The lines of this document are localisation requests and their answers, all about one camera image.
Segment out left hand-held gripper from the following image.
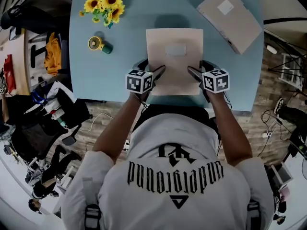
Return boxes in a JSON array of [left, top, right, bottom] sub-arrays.
[[125, 58, 167, 103]]

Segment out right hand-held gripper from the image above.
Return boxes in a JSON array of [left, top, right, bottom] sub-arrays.
[[187, 59, 230, 103]]

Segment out beige box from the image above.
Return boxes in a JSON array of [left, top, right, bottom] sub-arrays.
[[196, 0, 264, 55], [145, 27, 204, 97]]

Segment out person's right forearm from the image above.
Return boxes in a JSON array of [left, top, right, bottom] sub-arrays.
[[206, 91, 253, 167]]

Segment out person's left forearm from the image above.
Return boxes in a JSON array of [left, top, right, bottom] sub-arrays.
[[92, 92, 147, 164]]

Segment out person's black trousers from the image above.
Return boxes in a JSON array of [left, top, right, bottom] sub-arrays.
[[131, 103, 220, 138]]

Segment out yellow green handheld fan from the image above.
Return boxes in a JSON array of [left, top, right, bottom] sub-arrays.
[[87, 36, 113, 55]]

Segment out potted yellow sunflower bouquet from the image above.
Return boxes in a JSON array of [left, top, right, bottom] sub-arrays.
[[79, 0, 126, 30]]

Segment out black tripod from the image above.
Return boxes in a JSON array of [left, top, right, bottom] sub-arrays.
[[267, 32, 307, 98]]

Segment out white rack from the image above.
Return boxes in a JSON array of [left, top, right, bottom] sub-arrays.
[[278, 53, 307, 91]]

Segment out white paper sheet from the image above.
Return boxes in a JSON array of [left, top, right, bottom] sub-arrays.
[[45, 80, 77, 105]]

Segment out orange cloth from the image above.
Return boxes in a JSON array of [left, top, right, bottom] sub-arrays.
[[44, 32, 62, 77]]

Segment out beige office partition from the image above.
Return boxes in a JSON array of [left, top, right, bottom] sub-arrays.
[[0, 0, 307, 42]]

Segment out white bottle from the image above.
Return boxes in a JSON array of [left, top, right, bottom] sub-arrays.
[[50, 108, 65, 121]]

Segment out white red toy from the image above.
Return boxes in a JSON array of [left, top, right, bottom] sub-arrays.
[[43, 98, 60, 114]]

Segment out light wooden desk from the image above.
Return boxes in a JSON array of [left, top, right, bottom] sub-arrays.
[[0, 27, 32, 97]]

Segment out person's white printed t-shirt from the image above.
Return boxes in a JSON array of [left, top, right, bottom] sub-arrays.
[[60, 113, 275, 230]]

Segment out black mesh office chair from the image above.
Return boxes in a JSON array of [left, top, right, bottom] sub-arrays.
[[4, 80, 93, 162]]

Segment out red cloth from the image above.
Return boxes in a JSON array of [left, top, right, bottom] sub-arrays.
[[2, 54, 17, 94]]

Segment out white floor cable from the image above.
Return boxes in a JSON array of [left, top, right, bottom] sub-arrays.
[[79, 112, 115, 133]]

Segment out blue lanyard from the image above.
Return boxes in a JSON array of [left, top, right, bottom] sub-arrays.
[[31, 90, 48, 105]]

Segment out grey backpack strap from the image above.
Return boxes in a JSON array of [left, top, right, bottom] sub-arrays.
[[247, 199, 262, 230], [83, 177, 103, 230]]

